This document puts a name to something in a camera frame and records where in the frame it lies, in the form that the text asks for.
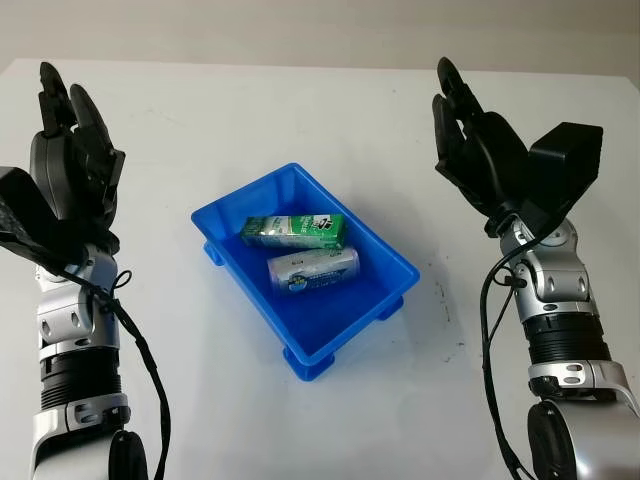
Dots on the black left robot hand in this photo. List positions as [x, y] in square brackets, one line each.
[70, 170]

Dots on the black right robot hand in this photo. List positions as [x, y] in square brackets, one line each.
[490, 160]

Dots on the green toothpaste box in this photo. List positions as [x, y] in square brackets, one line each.
[295, 231]

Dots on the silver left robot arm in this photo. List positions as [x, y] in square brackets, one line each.
[75, 350]

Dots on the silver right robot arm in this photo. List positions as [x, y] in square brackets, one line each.
[565, 320]

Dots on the blue plastic tray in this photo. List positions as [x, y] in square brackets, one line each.
[330, 320]

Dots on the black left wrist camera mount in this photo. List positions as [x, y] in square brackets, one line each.
[25, 215]

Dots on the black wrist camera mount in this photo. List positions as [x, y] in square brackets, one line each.
[565, 165]
[25, 215]

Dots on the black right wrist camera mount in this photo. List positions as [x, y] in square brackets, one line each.
[565, 165]

